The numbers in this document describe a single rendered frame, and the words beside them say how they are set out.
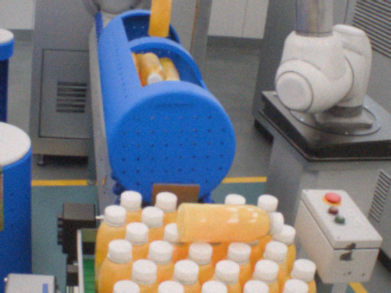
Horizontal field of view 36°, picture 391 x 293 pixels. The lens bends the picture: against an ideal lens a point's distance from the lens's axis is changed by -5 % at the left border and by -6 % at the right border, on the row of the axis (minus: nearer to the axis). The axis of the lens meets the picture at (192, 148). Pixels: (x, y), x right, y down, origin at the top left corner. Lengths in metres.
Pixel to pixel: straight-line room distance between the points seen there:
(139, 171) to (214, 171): 0.17
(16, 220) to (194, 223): 0.59
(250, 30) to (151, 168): 5.66
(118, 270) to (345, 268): 0.42
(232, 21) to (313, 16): 5.33
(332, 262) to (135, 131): 0.51
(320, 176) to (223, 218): 0.76
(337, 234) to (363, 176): 0.72
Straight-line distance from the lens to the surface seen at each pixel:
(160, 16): 2.04
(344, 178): 1.82
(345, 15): 3.55
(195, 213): 1.04
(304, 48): 1.56
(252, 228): 1.07
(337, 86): 1.61
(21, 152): 1.46
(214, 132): 1.38
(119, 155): 1.37
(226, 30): 6.89
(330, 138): 1.72
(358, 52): 1.75
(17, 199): 1.48
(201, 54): 2.79
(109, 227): 1.14
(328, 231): 1.16
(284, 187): 1.88
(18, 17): 6.44
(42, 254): 2.94
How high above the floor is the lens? 1.64
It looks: 23 degrees down
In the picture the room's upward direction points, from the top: 8 degrees clockwise
